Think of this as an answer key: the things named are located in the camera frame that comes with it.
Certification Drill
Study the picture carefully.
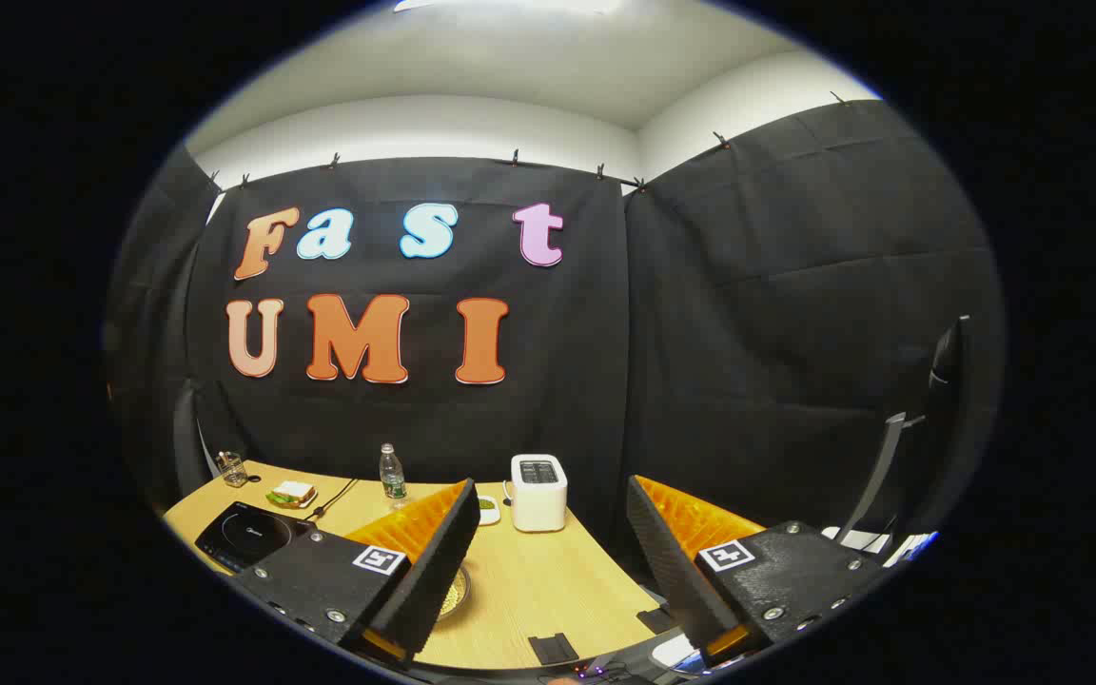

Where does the black backdrop cloth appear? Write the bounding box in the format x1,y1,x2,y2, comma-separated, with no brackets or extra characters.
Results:
106,95,1006,572

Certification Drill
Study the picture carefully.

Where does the clear plastic water bottle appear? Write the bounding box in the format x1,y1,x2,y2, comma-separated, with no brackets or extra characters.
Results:
379,442,408,503

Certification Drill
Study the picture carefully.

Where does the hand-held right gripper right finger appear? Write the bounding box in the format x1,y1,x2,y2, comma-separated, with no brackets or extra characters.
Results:
626,474,891,667

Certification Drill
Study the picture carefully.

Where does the stainless steel pot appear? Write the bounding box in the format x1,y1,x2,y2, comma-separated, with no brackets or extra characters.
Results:
434,566,471,624

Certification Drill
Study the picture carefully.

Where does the row of black cloth clips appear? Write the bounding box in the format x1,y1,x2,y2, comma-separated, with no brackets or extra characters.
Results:
208,90,849,191

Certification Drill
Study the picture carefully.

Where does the white toaster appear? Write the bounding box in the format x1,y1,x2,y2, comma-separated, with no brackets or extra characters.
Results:
510,454,569,533

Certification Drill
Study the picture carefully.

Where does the black power cable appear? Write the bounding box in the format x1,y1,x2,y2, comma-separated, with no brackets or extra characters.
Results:
305,479,359,522

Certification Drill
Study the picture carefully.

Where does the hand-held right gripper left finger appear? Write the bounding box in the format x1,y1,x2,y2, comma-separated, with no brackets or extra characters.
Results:
229,478,482,667

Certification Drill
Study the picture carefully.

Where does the black induction cooktop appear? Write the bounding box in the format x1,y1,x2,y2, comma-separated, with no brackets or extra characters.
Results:
194,501,316,575

